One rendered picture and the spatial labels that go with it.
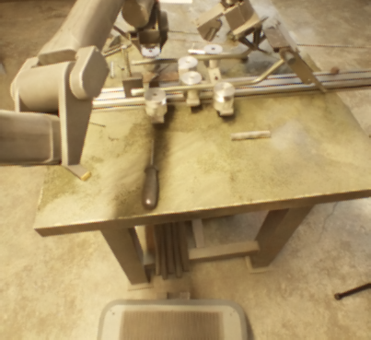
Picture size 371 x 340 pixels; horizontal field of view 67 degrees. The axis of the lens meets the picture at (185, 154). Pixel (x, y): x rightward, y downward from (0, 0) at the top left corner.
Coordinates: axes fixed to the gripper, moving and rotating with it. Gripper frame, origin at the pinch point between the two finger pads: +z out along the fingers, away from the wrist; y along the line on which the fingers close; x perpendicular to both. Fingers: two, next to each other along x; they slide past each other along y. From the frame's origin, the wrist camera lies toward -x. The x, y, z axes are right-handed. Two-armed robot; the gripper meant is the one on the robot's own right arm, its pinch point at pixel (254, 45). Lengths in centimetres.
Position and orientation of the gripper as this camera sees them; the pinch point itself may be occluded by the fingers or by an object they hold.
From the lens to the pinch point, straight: 81.6
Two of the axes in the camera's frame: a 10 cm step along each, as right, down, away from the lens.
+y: 1.3, 7.8, -6.2
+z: 4.9, 4.9, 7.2
